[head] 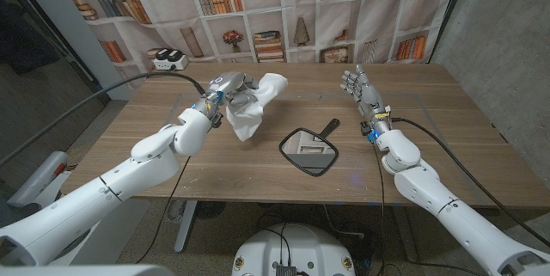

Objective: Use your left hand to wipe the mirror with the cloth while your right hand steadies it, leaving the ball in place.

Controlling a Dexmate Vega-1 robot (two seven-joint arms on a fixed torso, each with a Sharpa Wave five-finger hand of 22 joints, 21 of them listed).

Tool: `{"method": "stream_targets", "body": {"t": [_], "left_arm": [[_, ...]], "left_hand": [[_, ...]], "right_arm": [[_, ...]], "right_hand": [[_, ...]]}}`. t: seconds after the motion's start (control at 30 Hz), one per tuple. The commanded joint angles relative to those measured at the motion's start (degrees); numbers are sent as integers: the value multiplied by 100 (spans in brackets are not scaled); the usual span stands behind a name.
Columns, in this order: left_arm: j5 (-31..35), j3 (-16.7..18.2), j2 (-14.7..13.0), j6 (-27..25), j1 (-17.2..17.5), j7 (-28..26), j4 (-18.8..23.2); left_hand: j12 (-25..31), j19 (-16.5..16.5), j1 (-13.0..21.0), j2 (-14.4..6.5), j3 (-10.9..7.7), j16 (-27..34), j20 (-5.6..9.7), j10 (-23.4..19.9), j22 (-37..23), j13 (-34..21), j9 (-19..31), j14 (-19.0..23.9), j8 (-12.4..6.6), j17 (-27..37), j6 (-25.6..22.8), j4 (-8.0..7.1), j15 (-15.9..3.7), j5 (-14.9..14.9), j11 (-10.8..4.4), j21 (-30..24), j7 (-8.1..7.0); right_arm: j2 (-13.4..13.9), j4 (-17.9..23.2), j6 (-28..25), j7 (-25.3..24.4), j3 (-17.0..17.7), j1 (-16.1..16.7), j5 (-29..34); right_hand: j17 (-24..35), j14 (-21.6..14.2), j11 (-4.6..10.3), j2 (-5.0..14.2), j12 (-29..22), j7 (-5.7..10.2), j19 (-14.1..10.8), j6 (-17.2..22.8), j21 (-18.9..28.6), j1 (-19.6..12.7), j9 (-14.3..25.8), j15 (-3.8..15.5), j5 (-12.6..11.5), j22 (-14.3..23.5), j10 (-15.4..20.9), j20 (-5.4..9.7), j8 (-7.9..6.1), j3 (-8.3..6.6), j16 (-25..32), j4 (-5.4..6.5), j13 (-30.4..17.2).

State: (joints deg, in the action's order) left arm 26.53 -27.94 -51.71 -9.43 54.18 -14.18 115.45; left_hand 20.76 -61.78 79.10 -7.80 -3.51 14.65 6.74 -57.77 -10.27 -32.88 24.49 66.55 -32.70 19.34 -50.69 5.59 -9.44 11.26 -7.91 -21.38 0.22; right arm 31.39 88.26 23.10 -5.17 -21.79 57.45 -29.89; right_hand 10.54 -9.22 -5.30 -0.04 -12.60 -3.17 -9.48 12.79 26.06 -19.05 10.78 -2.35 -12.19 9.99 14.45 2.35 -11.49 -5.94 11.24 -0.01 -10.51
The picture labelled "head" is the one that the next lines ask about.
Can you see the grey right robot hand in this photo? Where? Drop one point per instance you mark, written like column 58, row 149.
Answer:
column 369, row 95

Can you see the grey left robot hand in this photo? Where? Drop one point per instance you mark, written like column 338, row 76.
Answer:
column 225, row 82

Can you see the white cloth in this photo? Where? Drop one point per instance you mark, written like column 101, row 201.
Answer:
column 249, row 121

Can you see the black framed hand mirror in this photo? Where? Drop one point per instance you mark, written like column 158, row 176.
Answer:
column 309, row 164

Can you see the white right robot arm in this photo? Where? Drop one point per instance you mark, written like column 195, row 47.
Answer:
column 429, row 190

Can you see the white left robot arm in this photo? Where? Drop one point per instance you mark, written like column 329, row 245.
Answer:
column 129, row 173

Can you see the white power adapter box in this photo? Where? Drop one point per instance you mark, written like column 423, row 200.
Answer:
column 169, row 63

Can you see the printed bookshelf backdrop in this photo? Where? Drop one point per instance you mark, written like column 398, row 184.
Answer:
column 266, row 9

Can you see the black backdrop stand pole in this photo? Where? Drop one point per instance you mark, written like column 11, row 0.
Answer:
column 449, row 14

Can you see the grey table leg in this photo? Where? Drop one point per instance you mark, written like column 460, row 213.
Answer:
column 406, row 233

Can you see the white table leg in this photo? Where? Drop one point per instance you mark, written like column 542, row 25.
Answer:
column 185, row 228

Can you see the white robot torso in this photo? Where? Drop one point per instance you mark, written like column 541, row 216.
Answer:
column 296, row 246

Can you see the grey cylinder with red mark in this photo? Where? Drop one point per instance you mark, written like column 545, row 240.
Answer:
column 43, row 175

